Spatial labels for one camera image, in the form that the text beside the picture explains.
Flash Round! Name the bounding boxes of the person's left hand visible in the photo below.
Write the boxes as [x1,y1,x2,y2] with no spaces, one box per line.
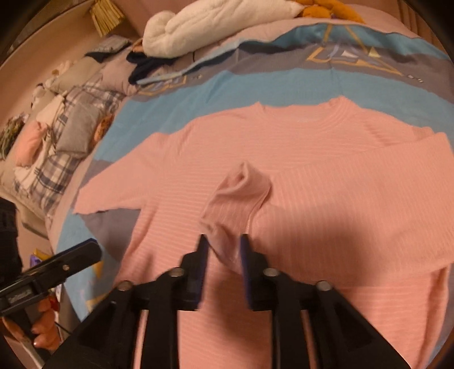
[1,297,61,351]

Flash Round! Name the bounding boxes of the mauve pillow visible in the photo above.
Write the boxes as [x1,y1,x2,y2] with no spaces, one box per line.
[100,47,138,96]

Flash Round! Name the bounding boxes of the white fluffy folded blanket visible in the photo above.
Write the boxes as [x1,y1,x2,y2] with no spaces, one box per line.
[142,0,303,58]

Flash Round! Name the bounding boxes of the grey folded cloth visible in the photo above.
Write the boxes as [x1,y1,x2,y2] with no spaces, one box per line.
[55,103,102,158]

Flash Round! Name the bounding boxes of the teal grey patterned duvet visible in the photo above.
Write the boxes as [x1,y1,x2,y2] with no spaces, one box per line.
[54,21,454,322]

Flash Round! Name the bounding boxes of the plaid grey pillow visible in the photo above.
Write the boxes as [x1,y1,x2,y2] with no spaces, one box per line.
[11,72,125,219]

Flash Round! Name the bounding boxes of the pink ribbed long-sleeve sweater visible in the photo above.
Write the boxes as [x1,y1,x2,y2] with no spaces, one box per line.
[74,97,453,368]

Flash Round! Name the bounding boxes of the straw tassel hanging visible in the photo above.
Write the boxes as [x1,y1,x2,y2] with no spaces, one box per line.
[89,0,125,37]

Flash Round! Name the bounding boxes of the striped folded clothes stack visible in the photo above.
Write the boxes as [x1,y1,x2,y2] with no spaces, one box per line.
[85,35,131,63]

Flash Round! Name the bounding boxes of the orange plush toy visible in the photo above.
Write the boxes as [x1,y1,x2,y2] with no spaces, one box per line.
[298,0,365,24]

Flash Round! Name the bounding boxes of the black garment on bed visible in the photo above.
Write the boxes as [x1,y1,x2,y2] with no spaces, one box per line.
[126,51,176,85]

